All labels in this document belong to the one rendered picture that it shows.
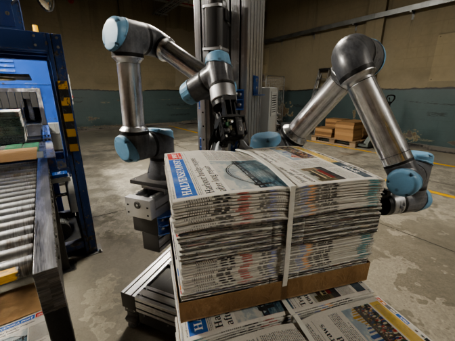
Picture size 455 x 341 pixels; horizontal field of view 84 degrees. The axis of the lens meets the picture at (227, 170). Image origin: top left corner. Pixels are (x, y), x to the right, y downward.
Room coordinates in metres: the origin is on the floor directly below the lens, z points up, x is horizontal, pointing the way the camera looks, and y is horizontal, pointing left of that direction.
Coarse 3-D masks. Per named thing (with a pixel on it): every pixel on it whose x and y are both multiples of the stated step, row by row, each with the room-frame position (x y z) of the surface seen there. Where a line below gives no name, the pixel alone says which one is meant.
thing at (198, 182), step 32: (192, 160) 0.52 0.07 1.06; (224, 160) 0.54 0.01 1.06; (192, 192) 0.35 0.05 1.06; (224, 192) 0.35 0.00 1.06; (256, 192) 0.36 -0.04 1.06; (192, 224) 0.34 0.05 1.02; (224, 224) 0.34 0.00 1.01; (256, 224) 0.36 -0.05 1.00; (192, 256) 0.34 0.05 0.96; (224, 256) 0.35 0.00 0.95; (256, 256) 0.37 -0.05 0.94; (192, 288) 0.34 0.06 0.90; (224, 288) 0.35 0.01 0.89
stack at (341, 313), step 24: (336, 288) 0.41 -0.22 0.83; (360, 288) 0.41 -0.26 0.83; (240, 312) 0.36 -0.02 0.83; (264, 312) 0.36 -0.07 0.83; (288, 312) 0.36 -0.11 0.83; (312, 312) 0.37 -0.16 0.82; (336, 312) 0.36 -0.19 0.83; (360, 312) 0.36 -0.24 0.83; (384, 312) 0.36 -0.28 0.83; (192, 336) 0.31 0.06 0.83; (216, 336) 0.32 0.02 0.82; (240, 336) 0.31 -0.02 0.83; (264, 336) 0.31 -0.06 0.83; (288, 336) 0.31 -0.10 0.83; (312, 336) 0.31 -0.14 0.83; (336, 336) 0.31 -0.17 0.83; (360, 336) 0.31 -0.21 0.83; (384, 336) 0.31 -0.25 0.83; (408, 336) 0.31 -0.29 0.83
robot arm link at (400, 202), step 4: (392, 196) 0.70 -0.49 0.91; (396, 196) 0.70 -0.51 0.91; (400, 196) 0.70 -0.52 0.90; (396, 200) 0.69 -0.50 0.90; (400, 200) 0.70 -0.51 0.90; (404, 200) 0.70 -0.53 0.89; (396, 204) 0.69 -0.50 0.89; (400, 204) 0.69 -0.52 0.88; (404, 204) 0.69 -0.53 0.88; (396, 208) 0.69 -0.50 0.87; (400, 208) 0.69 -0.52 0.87; (404, 208) 0.69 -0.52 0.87; (392, 212) 0.69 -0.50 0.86; (396, 212) 0.69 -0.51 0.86; (400, 212) 0.70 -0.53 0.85
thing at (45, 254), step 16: (48, 176) 1.22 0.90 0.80; (48, 192) 1.00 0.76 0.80; (48, 208) 0.84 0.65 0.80; (48, 224) 0.72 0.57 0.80; (48, 240) 0.63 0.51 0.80; (48, 256) 0.56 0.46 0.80; (32, 272) 0.50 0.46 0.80; (48, 272) 0.51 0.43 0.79; (48, 288) 0.50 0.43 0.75; (64, 288) 0.57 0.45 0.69; (48, 304) 0.50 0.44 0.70; (64, 304) 0.52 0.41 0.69
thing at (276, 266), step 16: (240, 160) 0.54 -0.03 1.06; (256, 160) 0.54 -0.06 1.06; (272, 176) 0.43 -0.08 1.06; (288, 176) 0.43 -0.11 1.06; (288, 192) 0.38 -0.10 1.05; (304, 192) 0.38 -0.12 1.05; (304, 208) 0.38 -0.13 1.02; (272, 224) 0.37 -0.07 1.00; (304, 224) 0.38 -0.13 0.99; (272, 240) 0.37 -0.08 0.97; (272, 256) 0.37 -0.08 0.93; (272, 272) 0.38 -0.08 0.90; (288, 272) 0.38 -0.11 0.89
